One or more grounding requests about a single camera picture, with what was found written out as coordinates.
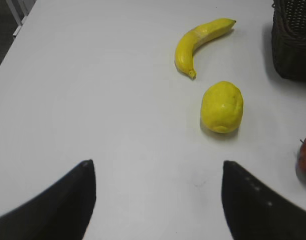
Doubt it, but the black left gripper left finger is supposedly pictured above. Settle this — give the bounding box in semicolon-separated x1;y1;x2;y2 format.
0;160;96;240

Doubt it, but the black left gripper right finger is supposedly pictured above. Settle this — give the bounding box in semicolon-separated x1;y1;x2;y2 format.
221;160;306;240

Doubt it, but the yellow mango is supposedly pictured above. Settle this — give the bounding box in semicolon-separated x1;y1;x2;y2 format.
200;81;244;134

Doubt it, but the black wicker basket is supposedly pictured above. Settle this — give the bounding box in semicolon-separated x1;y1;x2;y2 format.
271;0;306;82

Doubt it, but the yellow banana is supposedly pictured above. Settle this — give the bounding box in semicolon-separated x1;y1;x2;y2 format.
174;18;236;79

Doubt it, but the white table leg frame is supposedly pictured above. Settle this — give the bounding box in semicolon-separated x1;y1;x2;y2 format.
6;0;36;38

